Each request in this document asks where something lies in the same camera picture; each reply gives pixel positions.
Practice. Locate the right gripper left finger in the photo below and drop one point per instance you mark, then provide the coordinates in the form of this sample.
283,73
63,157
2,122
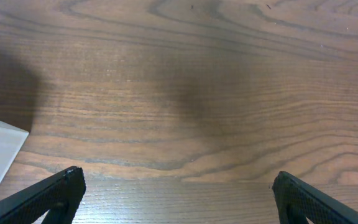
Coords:
57,198

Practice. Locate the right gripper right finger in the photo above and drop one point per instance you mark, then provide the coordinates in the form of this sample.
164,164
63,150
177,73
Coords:
301,203

